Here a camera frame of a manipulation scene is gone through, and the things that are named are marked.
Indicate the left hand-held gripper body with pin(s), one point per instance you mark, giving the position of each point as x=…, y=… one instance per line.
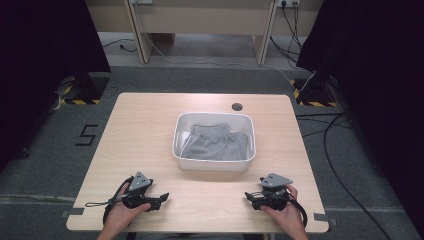
x=140, y=183

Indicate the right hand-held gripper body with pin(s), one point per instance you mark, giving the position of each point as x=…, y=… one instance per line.
x=275, y=196

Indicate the white plastic bin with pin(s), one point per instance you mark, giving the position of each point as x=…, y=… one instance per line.
x=213, y=165

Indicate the grey shorts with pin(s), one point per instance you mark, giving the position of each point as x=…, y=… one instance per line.
x=213, y=145

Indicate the person's right hand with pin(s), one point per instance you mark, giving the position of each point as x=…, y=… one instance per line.
x=290, y=218

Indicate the person's left hand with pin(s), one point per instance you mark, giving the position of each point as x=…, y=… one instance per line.
x=120, y=218

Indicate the black stand base, striped tape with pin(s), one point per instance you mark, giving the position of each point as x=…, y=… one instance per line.
x=315, y=96
x=90, y=88

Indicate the dark curtain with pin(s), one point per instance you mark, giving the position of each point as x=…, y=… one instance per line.
x=40, y=66
x=376, y=83

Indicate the beige wooden desk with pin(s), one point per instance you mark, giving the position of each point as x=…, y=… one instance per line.
x=206, y=20

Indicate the white wall socket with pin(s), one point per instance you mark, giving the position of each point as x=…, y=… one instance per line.
x=288, y=2

